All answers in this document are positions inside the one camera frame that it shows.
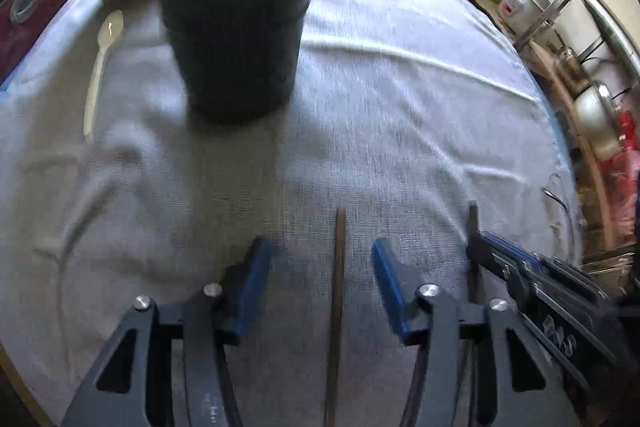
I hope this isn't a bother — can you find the grey tablecloth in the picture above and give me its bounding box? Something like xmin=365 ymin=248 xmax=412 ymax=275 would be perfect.
xmin=0 ymin=0 xmax=587 ymax=427

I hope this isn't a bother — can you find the white rice cooker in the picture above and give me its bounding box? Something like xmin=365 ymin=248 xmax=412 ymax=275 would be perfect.
xmin=499 ymin=0 xmax=549 ymax=36

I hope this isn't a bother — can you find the beige spoon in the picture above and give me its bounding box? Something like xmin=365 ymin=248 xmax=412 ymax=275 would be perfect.
xmin=83 ymin=9 xmax=124 ymax=144

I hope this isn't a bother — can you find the blue cloth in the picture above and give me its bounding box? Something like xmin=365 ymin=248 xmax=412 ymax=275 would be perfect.
xmin=542 ymin=97 xmax=574 ymax=172

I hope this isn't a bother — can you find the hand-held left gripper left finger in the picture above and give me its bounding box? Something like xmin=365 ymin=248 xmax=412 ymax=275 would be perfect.
xmin=60 ymin=237 xmax=274 ymax=427

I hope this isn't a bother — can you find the black perforated utensil holder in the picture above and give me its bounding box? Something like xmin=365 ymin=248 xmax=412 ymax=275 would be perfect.
xmin=142 ymin=0 xmax=329 ymax=126

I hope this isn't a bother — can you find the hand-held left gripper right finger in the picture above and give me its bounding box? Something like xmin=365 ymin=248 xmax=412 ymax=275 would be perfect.
xmin=372 ymin=237 xmax=576 ymax=427

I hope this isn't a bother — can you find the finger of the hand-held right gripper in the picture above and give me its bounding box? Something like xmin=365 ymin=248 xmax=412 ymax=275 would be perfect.
xmin=466 ymin=230 xmax=543 ymax=289

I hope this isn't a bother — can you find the dark red appliance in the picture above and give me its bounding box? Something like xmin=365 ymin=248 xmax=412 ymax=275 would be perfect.
xmin=0 ymin=0 xmax=103 ymax=88

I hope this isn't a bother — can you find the silver metal pot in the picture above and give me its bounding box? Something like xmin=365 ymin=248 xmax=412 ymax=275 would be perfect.
xmin=571 ymin=82 xmax=629 ymax=164

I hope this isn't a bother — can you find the black chopstick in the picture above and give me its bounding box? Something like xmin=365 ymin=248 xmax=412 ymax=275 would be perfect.
xmin=467 ymin=201 xmax=485 ymax=308
xmin=323 ymin=207 xmax=349 ymax=427

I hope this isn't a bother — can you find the metal rack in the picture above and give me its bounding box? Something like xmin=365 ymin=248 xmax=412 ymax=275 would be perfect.
xmin=514 ymin=0 xmax=640 ymax=75

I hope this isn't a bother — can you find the red plastic bag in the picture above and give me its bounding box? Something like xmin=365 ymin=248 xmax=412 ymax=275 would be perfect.
xmin=606 ymin=111 xmax=640 ymax=220

